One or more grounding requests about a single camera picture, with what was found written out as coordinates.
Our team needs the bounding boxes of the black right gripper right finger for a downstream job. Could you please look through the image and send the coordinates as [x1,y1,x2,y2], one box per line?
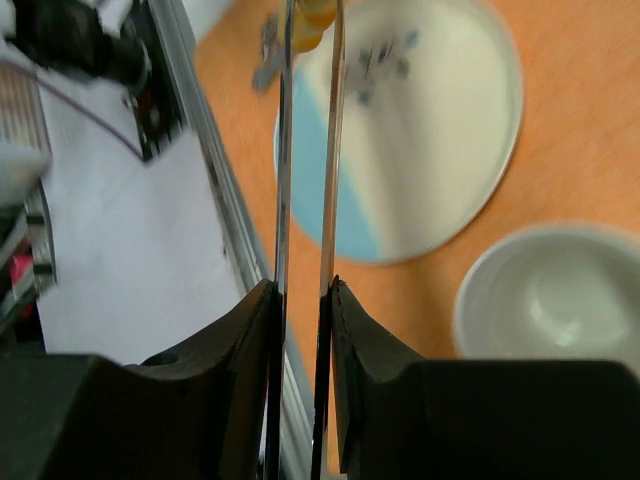
[330,280,639,479]

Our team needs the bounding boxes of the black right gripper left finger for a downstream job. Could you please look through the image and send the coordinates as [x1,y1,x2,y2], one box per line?
[1,280,275,479]

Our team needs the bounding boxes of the metal serving tongs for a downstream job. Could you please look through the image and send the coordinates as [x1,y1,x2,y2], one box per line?
[275,1,345,479]

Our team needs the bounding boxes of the oblong golden bread roll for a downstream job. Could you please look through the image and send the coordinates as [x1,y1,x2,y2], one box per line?
[292,0,337,53]

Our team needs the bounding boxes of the yellow mug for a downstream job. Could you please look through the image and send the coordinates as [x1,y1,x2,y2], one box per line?
[452,224,639,371]

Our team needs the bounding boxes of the orange placemat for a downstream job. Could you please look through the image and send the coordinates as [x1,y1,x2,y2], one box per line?
[192,0,640,401]

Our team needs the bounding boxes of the white and blue plate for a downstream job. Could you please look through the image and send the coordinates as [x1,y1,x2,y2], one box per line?
[273,0,525,266]

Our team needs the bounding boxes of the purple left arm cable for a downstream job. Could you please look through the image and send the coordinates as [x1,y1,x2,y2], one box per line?
[0,57,151,164]

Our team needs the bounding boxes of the aluminium table frame rail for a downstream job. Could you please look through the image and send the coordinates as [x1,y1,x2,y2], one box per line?
[147,0,316,480]

